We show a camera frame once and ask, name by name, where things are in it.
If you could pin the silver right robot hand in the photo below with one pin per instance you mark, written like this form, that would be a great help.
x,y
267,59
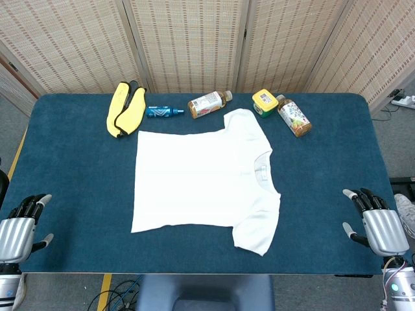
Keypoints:
x,y
384,230

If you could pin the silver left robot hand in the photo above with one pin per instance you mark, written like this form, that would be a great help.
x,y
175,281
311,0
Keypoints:
x,y
16,233

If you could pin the white T-shirt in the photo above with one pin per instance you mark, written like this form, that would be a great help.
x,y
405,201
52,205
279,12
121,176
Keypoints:
x,y
201,175

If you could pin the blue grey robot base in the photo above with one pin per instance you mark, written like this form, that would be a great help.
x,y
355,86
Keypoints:
x,y
207,288

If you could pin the white sneaker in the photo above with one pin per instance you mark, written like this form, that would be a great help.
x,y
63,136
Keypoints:
x,y
405,207

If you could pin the black stand base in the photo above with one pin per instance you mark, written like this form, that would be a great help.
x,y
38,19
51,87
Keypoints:
x,y
403,186

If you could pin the black round object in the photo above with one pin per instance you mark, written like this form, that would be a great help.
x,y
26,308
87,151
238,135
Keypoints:
x,y
2,184

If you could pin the blue felt table cover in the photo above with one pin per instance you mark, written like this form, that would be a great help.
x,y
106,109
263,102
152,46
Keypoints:
x,y
81,178

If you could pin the white power strip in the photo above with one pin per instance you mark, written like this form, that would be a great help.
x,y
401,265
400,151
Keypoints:
x,y
405,102

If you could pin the black power adapter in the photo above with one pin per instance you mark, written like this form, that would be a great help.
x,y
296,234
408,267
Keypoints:
x,y
397,94

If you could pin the tea bottle with fruit label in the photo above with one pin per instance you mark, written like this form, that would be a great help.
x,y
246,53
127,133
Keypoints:
x,y
293,116

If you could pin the yellow cloth mitt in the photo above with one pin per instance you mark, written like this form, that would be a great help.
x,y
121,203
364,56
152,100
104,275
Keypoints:
x,y
129,113

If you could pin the green tub with yellow lid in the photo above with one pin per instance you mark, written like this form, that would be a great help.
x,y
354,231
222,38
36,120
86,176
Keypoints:
x,y
264,98

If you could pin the woven folding screen panel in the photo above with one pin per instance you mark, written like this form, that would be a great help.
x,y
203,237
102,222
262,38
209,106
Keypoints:
x,y
65,42
191,42
285,42
379,48

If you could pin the blue spray bottle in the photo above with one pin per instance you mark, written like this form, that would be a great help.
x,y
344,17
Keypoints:
x,y
159,112

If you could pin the tea bottle with red label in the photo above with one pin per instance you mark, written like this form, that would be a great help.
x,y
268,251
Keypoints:
x,y
206,103

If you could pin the white door with brown frame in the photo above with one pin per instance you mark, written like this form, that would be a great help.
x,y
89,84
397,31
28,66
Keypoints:
x,y
9,87

